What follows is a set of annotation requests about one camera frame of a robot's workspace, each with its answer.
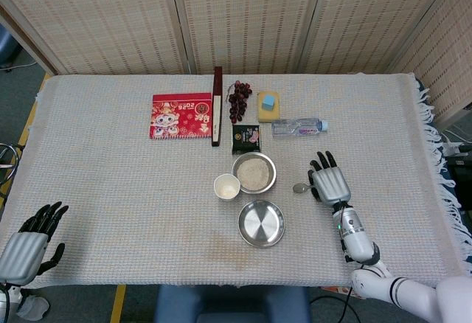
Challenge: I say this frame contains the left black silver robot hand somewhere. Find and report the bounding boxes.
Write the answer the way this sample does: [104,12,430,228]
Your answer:
[0,201,70,286]

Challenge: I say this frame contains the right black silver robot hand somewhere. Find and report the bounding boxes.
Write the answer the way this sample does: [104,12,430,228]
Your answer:
[308,150,352,206]

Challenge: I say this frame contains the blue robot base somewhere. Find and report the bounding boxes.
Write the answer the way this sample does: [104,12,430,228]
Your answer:
[153,285,311,323]

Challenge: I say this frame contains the steel bowl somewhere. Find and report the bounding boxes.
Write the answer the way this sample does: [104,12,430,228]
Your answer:
[231,152,277,195]

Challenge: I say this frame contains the orange and white packet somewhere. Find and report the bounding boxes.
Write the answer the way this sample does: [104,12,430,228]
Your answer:
[319,285,354,296]

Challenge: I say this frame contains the white paper cup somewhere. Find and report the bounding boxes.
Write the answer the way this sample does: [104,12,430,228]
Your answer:
[213,173,241,203]

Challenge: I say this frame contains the crumpled white cloth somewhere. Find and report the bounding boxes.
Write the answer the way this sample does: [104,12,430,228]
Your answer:
[15,294,51,321]

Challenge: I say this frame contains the clear plastic water bottle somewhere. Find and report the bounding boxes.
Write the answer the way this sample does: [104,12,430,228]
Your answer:
[271,117,330,138]

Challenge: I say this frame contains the empty steel plate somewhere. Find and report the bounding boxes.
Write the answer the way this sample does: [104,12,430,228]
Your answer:
[237,199,286,249]

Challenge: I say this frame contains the yellow sponge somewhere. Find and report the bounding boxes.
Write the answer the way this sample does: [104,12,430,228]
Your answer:
[256,91,282,123]

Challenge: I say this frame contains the black snack packet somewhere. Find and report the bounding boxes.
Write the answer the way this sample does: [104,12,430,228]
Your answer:
[231,124,262,156]

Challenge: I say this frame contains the chrome metal stool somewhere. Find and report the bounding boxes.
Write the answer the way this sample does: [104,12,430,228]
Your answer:
[0,143,25,195]

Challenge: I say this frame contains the light blue cube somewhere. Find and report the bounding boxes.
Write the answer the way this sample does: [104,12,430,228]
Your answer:
[260,93,277,111]

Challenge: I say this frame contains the white woven tablecloth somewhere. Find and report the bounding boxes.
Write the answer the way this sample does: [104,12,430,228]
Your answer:
[0,72,472,289]

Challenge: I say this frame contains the bunch of red grapes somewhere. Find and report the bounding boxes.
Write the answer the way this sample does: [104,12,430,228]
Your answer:
[225,80,254,124]

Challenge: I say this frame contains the white power strip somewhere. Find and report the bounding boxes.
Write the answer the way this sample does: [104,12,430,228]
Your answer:
[441,131,472,162]

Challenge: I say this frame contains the dark wooden stick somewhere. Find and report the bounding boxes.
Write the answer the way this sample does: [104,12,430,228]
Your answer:
[210,66,223,147]

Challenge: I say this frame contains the red spiral desk calendar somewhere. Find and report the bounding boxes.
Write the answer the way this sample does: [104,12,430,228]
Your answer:
[148,92,213,141]

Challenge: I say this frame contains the woven bamboo folding screen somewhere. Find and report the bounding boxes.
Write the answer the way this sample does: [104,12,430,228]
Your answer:
[0,0,472,127]

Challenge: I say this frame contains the black floor cable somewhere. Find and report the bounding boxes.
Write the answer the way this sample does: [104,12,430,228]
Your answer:
[308,293,355,323]

